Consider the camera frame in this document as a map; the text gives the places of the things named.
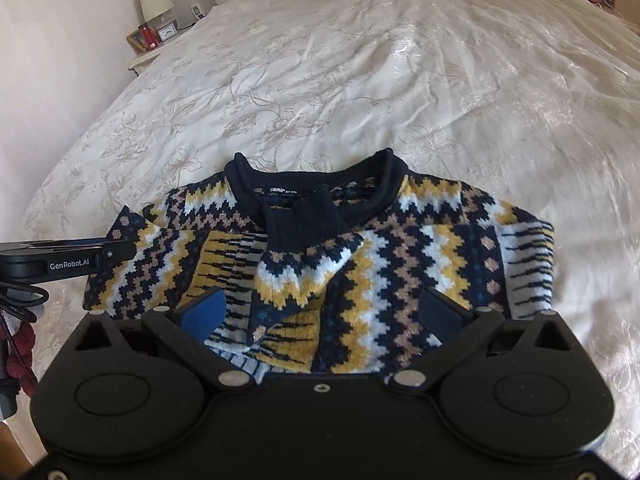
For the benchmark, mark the white bedside table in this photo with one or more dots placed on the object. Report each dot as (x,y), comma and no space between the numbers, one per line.
(145,60)

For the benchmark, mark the white floral bedspread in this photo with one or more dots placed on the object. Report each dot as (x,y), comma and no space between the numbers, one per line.
(350,85)

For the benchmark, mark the small alarm clock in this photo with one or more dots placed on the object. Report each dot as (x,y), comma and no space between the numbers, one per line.
(167,31)

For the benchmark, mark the navy yellow zigzag knit sweater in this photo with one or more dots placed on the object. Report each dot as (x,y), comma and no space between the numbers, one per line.
(350,270)

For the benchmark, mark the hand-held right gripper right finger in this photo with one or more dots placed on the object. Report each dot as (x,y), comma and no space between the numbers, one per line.
(436,310)

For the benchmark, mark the red jar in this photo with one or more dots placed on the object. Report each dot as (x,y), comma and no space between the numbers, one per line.
(148,37)

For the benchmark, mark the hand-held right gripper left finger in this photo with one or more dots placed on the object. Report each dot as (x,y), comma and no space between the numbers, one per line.
(204,312)

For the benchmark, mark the dark red cloth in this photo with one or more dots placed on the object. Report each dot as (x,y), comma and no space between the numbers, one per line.
(16,350)

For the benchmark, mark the cream shade table lamp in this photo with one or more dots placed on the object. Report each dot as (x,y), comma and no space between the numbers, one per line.
(155,2)

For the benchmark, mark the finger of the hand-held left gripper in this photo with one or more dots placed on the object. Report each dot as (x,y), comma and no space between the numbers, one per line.
(120,250)

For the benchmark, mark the wooden picture frame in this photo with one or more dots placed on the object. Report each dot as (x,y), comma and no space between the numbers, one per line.
(134,41)

